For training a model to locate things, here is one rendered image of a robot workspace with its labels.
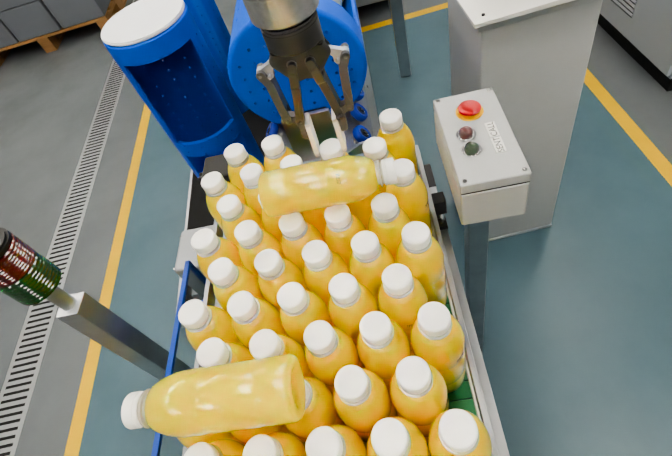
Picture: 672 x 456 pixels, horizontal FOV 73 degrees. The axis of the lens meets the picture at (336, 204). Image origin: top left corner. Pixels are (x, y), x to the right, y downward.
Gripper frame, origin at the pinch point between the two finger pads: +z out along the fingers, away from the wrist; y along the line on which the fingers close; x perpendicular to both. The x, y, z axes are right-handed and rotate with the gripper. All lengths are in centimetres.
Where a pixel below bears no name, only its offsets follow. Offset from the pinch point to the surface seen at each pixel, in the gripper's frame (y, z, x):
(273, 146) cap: 10.5, 4.5, -4.5
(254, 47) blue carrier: 12.6, -2.9, -25.1
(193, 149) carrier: 61, 55, -69
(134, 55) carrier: 60, 15, -69
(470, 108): -23.1, 3.1, -2.2
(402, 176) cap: -10.6, 4.5, 8.1
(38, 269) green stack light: 38.4, -5.7, 21.3
